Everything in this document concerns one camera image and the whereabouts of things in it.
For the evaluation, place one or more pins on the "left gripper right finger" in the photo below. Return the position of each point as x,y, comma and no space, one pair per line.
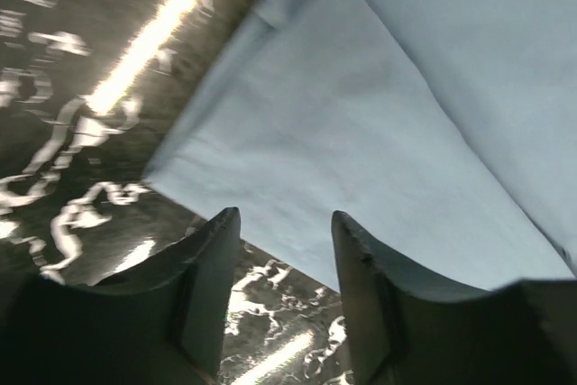
407,324

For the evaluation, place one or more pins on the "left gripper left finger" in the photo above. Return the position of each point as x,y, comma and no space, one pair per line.
162,320

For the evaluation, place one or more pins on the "blue-grey t shirt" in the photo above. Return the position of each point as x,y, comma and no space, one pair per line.
447,128

